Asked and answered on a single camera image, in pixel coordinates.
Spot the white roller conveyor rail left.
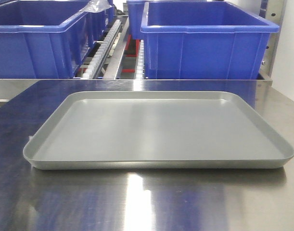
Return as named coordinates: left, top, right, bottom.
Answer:
left=80, top=20, right=122, bottom=80

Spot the blue bin front left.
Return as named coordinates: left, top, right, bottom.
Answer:
left=0, top=0, right=92, bottom=79

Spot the blue bin rear right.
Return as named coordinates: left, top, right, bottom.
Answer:
left=127, top=0, right=216, bottom=47

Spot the blue bin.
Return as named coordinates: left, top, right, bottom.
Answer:
left=0, top=0, right=92, bottom=79
left=91, top=0, right=115, bottom=41
left=141, top=1, right=279, bottom=80
left=127, top=0, right=216, bottom=47

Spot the blue bin rear left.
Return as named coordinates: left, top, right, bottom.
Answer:
left=91, top=0, right=115, bottom=41

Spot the metal shelf upright post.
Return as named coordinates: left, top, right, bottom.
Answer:
left=259, top=0, right=287, bottom=86

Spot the white roller conveyor rail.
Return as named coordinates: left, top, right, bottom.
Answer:
left=80, top=20, right=122, bottom=80
left=134, top=40, right=144, bottom=79

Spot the white roller conveyor rail right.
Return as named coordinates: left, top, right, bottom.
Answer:
left=134, top=40, right=144, bottom=79

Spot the clear plastic bag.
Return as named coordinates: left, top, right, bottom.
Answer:
left=82, top=0, right=112, bottom=13

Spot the blue bin front right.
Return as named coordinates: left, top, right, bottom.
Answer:
left=141, top=1, right=279, bottom=80

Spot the red bracket under shelf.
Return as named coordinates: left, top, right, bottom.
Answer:
left=121, top=34, right=140, bottom=74

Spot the grey plastic tray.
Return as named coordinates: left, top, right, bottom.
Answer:
left=23, top=91, right=294, bottom=170

